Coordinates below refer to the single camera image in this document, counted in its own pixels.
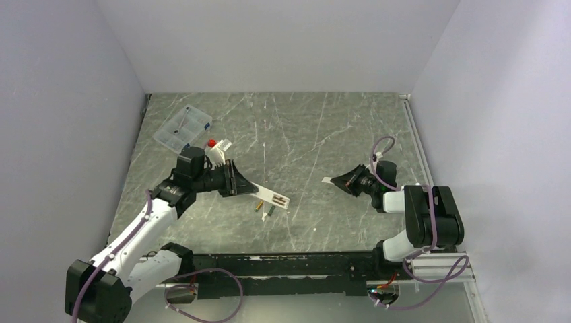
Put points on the white battery cover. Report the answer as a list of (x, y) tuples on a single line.
[(326, 180)]

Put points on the aluminium rail right edge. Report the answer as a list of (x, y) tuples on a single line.
[(404, 101)]

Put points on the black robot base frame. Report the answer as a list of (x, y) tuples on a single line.
[(349, 273)]

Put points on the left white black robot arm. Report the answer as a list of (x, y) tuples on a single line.
[(104, 288)]

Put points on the white remote control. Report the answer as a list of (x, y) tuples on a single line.
[(270, 196)]

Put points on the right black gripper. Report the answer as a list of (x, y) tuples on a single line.
[(346, 182)]

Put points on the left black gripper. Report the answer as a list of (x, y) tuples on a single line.
[(234, 183)]

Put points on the gold AA battery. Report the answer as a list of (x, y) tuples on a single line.
[(258, 206)]

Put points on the clear plastic organizer box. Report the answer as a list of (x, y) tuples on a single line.
[(183, 129)]

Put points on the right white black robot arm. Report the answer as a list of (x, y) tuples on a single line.
[(420, 212)]

